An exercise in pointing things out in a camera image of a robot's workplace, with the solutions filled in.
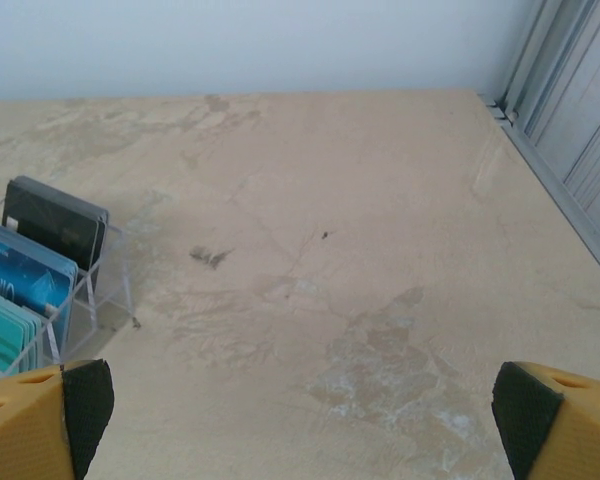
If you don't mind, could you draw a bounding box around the translucent striped enclosure panel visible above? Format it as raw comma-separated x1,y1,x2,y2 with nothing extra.
499,0,600,246

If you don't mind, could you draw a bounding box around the aluminium table edge frame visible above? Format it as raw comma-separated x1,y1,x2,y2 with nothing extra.
479,89,600,294

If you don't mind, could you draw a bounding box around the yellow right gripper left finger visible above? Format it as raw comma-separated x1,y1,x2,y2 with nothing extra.
0,358,115,480

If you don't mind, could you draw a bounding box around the teal and black small box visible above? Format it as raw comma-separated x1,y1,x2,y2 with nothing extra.
0,197,134,377
0,219,79,346

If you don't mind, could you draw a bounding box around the teal credit card stack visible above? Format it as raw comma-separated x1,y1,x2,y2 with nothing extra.
0,284,44,369

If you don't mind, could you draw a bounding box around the black credit card stack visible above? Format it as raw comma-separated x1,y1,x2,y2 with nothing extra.
2,174,110,274

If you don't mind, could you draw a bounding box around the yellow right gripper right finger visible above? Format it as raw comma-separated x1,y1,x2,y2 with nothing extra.
491,360,600,480

